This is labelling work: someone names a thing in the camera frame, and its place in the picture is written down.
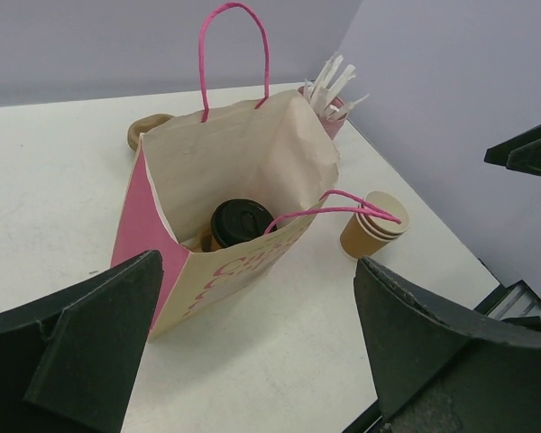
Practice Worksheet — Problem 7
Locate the pink straw holder cup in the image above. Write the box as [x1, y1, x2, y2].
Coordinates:
[318, 97, 348, 140]

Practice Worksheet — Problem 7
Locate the black plastic cup lid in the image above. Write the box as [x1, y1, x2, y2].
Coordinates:
[210, 198, 274, 248]

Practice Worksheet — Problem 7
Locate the single brown pulp cup carrier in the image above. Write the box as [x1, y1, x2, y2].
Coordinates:
[192, 228, 219, 253]

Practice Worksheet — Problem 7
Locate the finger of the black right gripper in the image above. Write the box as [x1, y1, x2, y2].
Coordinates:
[484, 124, 541, 177]

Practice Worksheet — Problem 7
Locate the pink paper gift bag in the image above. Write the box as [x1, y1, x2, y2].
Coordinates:
[109, 2, 402, 344]

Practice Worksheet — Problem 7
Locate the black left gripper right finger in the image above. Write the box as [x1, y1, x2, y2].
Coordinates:
[353, 257, 541, 432]

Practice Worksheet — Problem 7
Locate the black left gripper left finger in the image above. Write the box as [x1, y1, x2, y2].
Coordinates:
[0, 250, 163, 432]

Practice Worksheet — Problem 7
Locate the stack of brown paper cups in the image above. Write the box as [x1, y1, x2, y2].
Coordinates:
[339, 190, 410, 259]

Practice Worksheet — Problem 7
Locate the aluminium frame rail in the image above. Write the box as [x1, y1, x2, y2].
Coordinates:
[474, 274, 541, 320]

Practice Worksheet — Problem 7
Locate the brown pulp cup carrier stack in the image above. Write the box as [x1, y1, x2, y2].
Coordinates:
[127, 114, 173, 152]

